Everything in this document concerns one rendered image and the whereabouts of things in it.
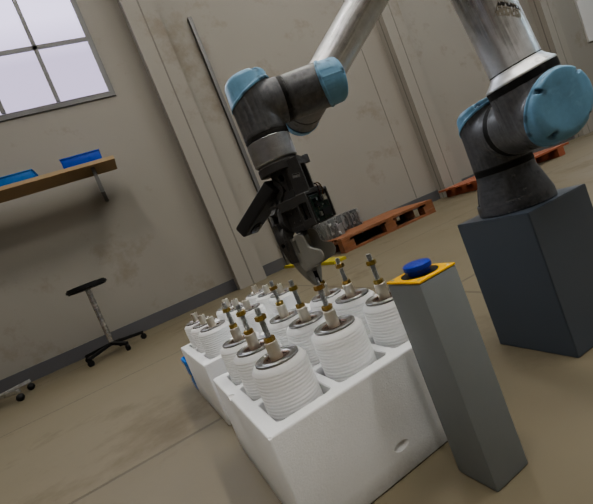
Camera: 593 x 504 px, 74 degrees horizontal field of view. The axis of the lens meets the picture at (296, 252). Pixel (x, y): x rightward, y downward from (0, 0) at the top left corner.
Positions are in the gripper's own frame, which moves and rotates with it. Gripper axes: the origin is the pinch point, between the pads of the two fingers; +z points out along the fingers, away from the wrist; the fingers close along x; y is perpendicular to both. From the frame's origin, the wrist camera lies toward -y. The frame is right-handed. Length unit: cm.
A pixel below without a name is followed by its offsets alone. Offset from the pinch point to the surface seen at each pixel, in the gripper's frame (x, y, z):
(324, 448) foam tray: -14.7, 1.1, 22.5
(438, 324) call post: -6.2, 20.9, 9.5
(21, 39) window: 146, -307, -250
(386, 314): 5.7, 7.9, 11.1
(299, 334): 1.1, -8.7, 10.4
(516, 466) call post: -2.8, 22.8, 33.5
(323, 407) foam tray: -12.7, 2.3, 17.1
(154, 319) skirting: 153, -304, 28
